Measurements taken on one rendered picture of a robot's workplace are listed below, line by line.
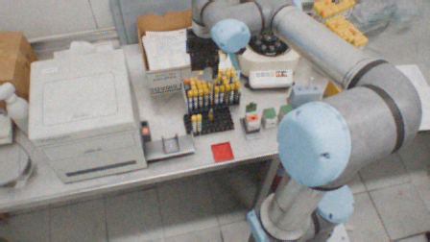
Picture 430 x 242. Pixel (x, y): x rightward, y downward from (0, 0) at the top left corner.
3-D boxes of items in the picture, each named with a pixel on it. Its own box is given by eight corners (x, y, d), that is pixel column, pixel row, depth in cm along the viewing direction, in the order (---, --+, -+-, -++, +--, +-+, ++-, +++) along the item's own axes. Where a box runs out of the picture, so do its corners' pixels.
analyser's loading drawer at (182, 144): (136, 164, 123) (133, 157, 119) (133, 147, 126) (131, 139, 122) (196, 153, 126) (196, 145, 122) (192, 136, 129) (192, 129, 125)
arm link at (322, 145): (311, 241, 95) (419, 129, 49) (260, 266, 91) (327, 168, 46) (288, 201, 101) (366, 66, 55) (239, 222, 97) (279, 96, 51)
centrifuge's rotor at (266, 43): (250, 64, 143) (251, 52, 137) (245, 36, 151) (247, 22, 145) (289, 63, 144) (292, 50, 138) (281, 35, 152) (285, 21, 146)
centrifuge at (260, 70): (240, 91, 143) (243, 71, 132) (232, 36, 159) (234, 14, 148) (300, 88, 144) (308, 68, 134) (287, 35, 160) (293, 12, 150)
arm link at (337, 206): (347, 223, 99) (370, 207, 87) (305, 243, 95) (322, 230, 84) (323, 183, 104) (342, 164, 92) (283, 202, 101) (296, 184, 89)
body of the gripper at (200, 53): (185, 54, 107) (184, 22, 97) (214, 49, 108) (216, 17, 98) (191, 74, 103) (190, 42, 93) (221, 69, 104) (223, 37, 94)
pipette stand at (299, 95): (290, 113, 138) (296, 97, 130) (286, 98, 142) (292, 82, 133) (316, 111, 139) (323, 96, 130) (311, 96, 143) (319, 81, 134)
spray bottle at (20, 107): (18, 143, 128) (-16, 104, 108) (19, 122, 133) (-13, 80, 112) (42, 139, 129) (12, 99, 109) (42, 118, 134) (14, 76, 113)
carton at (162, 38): (149, 97, 140) (144, 71, 127) (139, 43, 155) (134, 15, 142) (212, 86, 144) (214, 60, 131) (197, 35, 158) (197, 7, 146)
